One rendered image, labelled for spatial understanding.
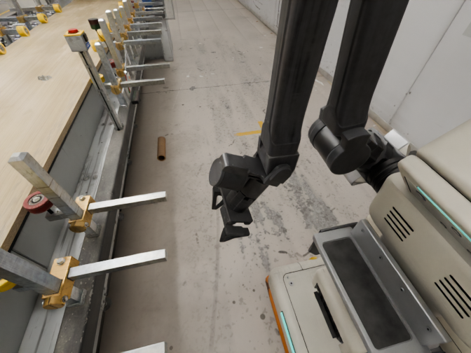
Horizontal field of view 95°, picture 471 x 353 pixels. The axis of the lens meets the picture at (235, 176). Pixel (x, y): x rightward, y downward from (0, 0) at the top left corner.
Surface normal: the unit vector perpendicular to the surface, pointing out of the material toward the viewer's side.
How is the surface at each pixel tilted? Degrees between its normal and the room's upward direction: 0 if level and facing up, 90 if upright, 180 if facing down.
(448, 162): 42
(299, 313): 0
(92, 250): 0
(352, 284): 0
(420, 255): 98
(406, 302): 90
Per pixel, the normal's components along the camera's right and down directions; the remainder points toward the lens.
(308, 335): 0.00, -0.67
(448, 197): -0.66, -0.39
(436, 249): -0.97, 0.25
